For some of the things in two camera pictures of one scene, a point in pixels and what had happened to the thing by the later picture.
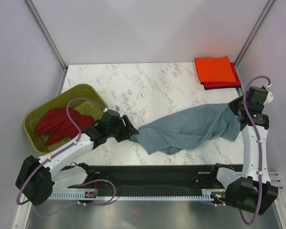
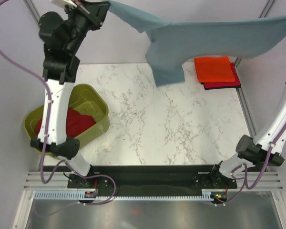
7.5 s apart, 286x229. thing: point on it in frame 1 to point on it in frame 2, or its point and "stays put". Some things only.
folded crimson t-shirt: x=224 y=85 stays put
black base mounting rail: x=151 y=179 stays put
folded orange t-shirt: x=214 y=69 stays put
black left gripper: x=129 y=130 to x=94 y=12
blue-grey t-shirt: x=190 y=128 to x=171 y=45
